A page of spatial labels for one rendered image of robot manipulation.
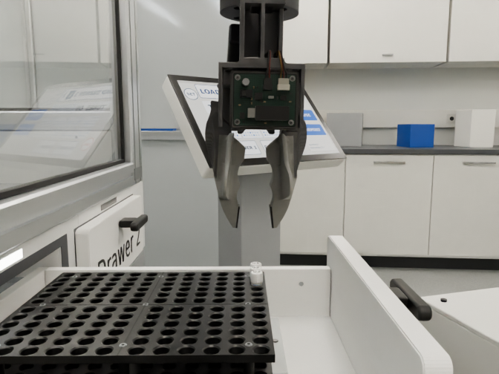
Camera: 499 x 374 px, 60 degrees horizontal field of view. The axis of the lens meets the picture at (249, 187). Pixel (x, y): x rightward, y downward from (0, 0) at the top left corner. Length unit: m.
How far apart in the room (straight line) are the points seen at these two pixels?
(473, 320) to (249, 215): 0.82
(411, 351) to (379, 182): 2.99
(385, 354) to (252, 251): 0.99
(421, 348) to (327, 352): 0.19
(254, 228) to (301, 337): 0.83
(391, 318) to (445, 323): 0.28
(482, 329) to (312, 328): 0.19
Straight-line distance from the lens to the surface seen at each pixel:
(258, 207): 1.29
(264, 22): 0.37
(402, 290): 0.43
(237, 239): 1.29
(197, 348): 0.34
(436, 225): 3.43
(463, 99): 4.17
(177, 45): 1.98
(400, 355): 0.32
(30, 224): 0.49
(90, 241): 0.60
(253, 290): 0.45
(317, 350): 0.47
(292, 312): 0.54
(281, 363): 0.42
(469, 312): 0.61
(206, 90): 1.23
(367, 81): 3.96
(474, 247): 3.56
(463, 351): 0.59
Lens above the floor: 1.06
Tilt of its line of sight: 8 degrees down
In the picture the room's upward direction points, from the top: straight up
